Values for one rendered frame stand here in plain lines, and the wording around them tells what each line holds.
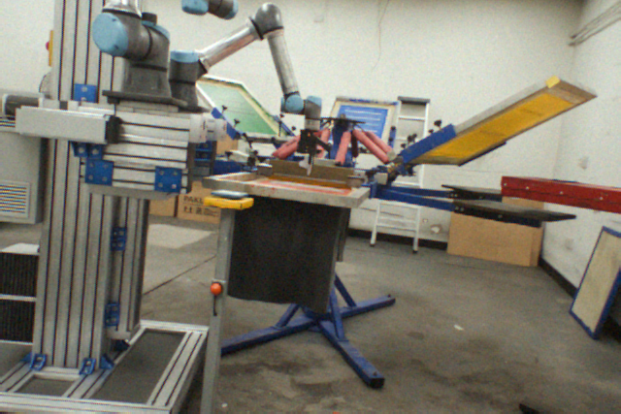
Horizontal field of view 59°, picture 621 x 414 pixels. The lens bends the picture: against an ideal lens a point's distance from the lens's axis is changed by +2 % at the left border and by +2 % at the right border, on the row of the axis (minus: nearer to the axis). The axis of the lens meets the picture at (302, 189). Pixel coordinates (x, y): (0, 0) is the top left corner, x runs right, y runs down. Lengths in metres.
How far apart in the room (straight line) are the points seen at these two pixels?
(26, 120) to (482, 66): 5.55
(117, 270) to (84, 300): 0.15
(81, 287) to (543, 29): 5.77
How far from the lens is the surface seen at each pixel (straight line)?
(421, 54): 6.69
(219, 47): 2.50
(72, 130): 1.79
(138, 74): 1.87
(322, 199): 1.91
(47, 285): 2.26
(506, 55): 6.75
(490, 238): 6.61
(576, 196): 2.50
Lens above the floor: 1.19
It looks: 6 degrees down
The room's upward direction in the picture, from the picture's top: 6 degrees clockwise
